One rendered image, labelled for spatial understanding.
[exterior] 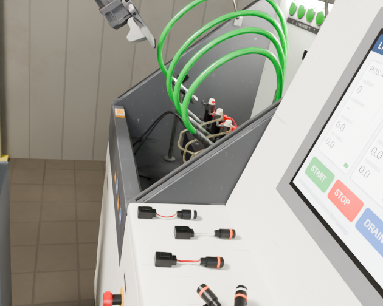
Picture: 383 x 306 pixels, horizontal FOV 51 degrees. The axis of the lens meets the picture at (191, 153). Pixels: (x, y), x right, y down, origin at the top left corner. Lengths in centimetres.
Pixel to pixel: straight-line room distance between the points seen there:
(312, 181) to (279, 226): 11
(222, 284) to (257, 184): 22
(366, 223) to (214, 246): 31
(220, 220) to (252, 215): 8
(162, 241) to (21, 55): 218
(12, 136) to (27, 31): 73
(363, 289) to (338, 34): 43
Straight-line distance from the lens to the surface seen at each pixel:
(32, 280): 209
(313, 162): 69
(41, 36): 276
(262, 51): 91
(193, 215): 83
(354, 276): 59
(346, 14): 79
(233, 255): 78
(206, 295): 64
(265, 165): 81
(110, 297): 89
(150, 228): 79
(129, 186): 97
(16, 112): 293
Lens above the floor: 146
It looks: 25 degrees down
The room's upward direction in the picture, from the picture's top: 11 degrees clockwise
